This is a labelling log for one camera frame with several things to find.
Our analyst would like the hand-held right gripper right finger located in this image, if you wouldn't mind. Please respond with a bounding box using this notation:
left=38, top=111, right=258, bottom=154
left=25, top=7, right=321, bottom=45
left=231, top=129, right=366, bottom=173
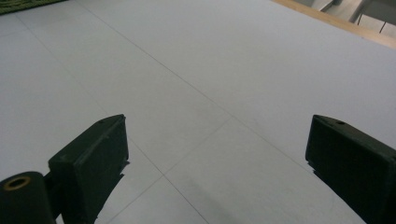
left=304, top=114, right=396, bottom=224

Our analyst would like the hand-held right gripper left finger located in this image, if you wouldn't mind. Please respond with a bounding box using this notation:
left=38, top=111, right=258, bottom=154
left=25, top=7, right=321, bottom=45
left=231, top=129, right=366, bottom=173
left=48, top=113, right=130, bottom=224

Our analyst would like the white foam board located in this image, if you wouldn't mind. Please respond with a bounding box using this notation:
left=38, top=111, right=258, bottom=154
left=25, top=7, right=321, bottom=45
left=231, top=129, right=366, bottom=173
left=0, top=0, right=396, bottom=224

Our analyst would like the green woven plastic basket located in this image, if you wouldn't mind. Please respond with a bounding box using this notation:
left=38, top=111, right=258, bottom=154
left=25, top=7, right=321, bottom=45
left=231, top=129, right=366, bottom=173
left=0, top=0, right=67, bottom=16

